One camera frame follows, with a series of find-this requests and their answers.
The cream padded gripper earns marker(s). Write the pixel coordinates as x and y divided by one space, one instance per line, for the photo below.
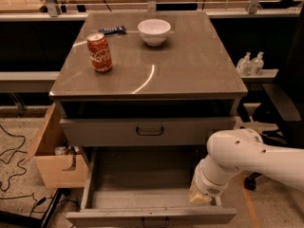
206 183

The grey drawer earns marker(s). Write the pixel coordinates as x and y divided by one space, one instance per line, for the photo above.
143 132
146 187

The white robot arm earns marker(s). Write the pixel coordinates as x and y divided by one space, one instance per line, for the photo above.
229 152

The grey top drawer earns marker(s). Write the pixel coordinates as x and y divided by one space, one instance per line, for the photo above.
143 132

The grey drawer cabinet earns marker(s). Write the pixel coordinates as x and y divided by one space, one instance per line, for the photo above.
190 75

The black office chair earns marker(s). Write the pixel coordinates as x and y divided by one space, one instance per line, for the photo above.
283 103

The cardboard box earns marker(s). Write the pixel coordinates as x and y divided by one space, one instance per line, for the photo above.
57 171

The small can in box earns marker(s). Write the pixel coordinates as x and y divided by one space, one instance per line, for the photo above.
60 150

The right clear pump bottle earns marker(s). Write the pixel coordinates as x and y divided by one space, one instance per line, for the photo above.
257 64

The red cola can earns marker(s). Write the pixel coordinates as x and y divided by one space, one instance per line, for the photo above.
99 52

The white ceramic bowl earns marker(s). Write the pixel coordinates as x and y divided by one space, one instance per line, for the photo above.
154 31

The blue snack bar wrapper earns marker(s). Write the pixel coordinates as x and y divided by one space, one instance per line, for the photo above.
113 30

